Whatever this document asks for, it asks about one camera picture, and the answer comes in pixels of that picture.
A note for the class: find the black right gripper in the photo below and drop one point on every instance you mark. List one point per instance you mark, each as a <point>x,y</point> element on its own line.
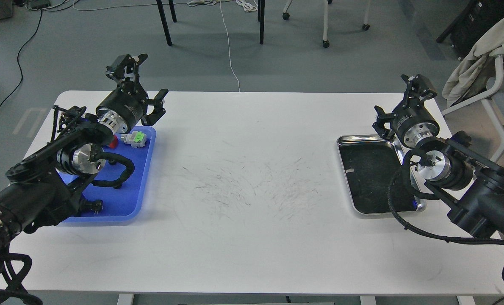
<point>410,123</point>

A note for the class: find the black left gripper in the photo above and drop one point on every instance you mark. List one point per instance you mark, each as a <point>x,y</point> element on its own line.
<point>125,106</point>

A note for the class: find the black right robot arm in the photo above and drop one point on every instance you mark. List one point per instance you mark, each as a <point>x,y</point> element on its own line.
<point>434,168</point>

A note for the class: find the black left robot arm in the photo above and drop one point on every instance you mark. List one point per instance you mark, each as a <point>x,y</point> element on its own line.
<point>47,187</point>

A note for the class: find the silver metal tray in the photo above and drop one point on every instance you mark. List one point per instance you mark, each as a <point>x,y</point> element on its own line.
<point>369,162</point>

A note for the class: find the green grey connector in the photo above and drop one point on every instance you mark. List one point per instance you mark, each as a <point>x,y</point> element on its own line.
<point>135,139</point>

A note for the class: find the white chair with beige cloth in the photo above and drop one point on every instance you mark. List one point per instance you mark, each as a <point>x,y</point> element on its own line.
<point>478,77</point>

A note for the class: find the white rolling chair base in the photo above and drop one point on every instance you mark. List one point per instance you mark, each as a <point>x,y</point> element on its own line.
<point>325,42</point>

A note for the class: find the black chair legs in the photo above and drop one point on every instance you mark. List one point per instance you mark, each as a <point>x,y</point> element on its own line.
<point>163,6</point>

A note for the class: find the red push button switch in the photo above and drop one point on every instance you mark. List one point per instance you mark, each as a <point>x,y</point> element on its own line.
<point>114,142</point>

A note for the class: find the green push button switch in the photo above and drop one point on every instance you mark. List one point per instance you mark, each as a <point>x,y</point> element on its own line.
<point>90,205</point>

